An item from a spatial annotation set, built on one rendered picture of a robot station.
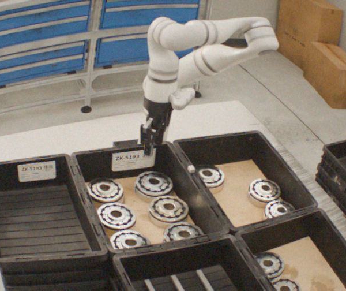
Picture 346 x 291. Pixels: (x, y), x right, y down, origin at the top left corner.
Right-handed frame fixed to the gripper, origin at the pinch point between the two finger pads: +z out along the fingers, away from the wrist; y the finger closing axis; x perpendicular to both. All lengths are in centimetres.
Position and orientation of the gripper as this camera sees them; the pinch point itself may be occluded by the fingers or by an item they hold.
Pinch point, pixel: (153, 144)
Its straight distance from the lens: 130.7
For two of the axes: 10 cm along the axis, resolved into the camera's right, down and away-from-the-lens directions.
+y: -4.0, 4.7, -7.9
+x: 9.1, 3.2, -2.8
